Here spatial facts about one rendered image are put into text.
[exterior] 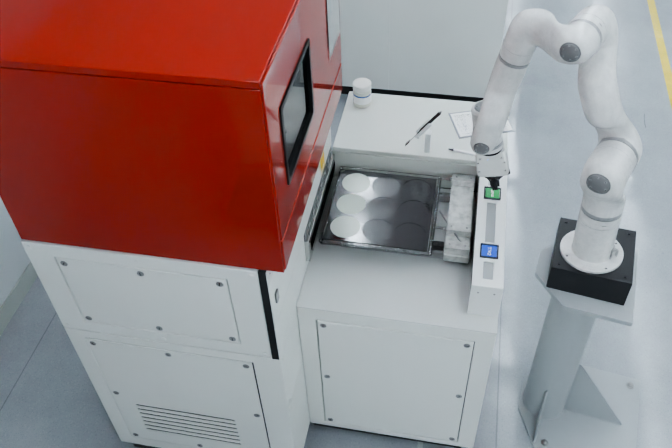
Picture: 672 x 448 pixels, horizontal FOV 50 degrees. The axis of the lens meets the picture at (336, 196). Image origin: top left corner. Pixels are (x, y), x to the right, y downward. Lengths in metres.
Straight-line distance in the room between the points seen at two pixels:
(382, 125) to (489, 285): 0.81
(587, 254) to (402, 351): 0.66
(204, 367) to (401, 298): 0.65
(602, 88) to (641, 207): 2.02
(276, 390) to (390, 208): 0.71
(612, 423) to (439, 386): 0.86
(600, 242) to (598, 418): 1.02
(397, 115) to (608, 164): 0.96
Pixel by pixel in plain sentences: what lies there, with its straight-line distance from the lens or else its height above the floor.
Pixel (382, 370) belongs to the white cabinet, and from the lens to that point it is 2.51.
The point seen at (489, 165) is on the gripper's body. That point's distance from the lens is 2.35.
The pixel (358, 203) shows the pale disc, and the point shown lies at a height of 0.90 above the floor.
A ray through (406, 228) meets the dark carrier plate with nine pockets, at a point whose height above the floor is 0.90.
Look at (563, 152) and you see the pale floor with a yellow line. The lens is 4.20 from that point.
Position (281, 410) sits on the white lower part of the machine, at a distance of 2.46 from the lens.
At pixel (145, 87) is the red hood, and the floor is 1.78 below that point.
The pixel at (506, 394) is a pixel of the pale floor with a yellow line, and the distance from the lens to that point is 3.13.
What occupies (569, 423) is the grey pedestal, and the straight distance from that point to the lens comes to 3.10.
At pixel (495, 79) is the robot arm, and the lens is 2.13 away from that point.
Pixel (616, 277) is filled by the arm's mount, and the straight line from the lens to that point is 2.36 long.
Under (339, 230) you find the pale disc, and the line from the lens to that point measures 2.40.
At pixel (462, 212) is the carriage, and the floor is 0.88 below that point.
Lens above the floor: 2.65
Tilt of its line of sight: 44 degrees down
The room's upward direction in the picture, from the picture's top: 3 degrees counter-clockwise
